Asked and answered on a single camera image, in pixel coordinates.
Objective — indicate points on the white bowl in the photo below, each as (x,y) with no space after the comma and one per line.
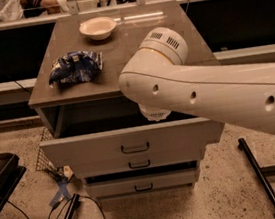
(98,28)

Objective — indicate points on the grey drawer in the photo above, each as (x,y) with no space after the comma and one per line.
(129,137)
(101,168)
(142,183)

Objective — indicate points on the grey top drawer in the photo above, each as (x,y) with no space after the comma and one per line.
(129,137)

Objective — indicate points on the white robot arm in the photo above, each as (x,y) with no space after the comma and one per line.
(157,77)

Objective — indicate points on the person in background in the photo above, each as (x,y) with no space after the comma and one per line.
(34,8)

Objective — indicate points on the grey middle drawer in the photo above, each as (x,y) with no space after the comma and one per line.
(101,168)

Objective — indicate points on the blue tape cross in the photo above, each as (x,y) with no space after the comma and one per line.
(62,193)

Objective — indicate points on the black metal floor bar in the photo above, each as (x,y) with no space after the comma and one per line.
(258,171)

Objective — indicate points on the grey bottom drawer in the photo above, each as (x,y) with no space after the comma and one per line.
(142,183)

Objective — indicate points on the blue crumpled chip bag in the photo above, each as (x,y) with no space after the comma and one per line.
(76,67)

